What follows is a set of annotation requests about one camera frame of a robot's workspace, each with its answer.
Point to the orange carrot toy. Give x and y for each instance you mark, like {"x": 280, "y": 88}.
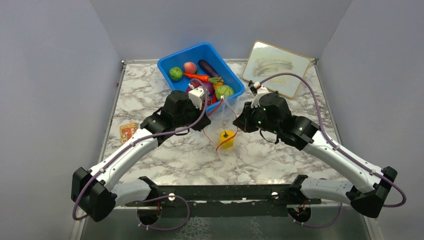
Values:
{"x": 204, "y": 78}

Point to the clear zip bag orange zipper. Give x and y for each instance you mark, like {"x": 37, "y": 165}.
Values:
{"x": 222, "y": 117}

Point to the purple onion toy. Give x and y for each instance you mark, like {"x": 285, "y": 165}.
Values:
{"x": 209, "y": 87}

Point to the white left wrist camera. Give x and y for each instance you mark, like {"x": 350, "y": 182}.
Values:
{"x": 197, "y": 97}

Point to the yellow bell pepper toy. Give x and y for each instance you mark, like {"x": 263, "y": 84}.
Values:
{"x": 226, "y": 139}

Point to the purple eggplant toy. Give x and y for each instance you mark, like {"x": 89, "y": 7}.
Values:
{"x": 208, "y": 69}

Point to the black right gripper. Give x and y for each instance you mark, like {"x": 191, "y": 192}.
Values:
{"x": 244, "y": 121}

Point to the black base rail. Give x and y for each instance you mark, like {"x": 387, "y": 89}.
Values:
{"x": 215, "y": 201}

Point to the gold framed whiteboard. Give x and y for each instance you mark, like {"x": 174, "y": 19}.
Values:
{"x": 266, "y": 60}

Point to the peach toy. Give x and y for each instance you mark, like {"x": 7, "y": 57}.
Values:
{"x": 190, "y": 67}

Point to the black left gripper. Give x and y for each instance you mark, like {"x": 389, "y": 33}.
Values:
{"x": 203, "y": 124}

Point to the blue plastic bin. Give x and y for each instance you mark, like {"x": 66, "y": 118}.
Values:
{"x": 195, "y": 53}

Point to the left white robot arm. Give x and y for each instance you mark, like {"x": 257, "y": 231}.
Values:
{"x": 96, "y": 191}

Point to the green artichoke toy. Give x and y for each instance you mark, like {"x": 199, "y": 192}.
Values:
{"x": 176, "y": 74}

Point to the orange card tile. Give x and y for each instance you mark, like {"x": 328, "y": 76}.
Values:
{"x": 127, "y": 130}

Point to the red chili toy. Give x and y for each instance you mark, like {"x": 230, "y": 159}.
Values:
{"x": 214, "y": 99}

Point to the green cabbage toy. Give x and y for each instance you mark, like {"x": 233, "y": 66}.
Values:
{"x": 223, "y": 90}

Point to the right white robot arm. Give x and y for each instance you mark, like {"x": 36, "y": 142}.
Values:
{"x": 366, "y": 186}

